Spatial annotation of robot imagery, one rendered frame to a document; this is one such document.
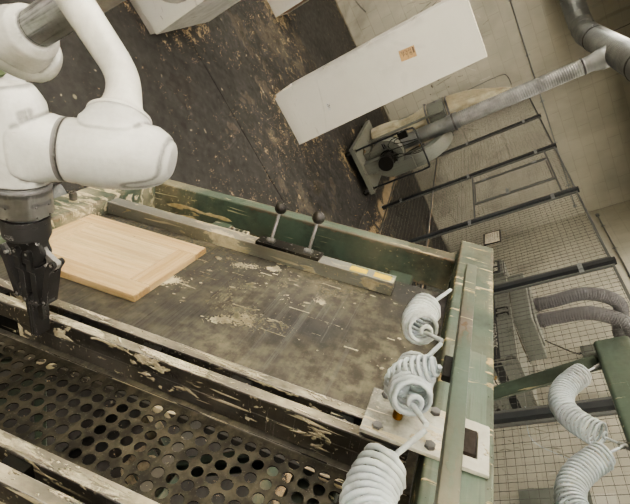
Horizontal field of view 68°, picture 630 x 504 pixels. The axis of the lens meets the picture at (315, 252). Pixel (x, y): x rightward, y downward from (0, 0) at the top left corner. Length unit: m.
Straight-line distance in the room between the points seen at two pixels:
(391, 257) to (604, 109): 8.50
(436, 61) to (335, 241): 3.47
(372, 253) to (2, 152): 1.07
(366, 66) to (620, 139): 6.17
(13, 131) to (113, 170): 0.14
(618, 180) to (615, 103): 1.45
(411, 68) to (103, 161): 4.26
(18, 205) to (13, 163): 0.07
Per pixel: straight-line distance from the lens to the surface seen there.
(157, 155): 0.77
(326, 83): 5.01
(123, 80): 0.86
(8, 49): 1.60
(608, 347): 1.66
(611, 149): 10.09
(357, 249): 1.54
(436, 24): 4.79
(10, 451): 0.79
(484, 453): 0.79
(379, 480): 0.56
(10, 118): 0.82
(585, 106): 9.73
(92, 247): 1.40
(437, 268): 1.51
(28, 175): 0.83
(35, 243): 0.91
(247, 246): 1.40
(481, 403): 0.88
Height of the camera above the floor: 2.10
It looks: 27 degrees down
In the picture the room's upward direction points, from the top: 71 degrees clockwise
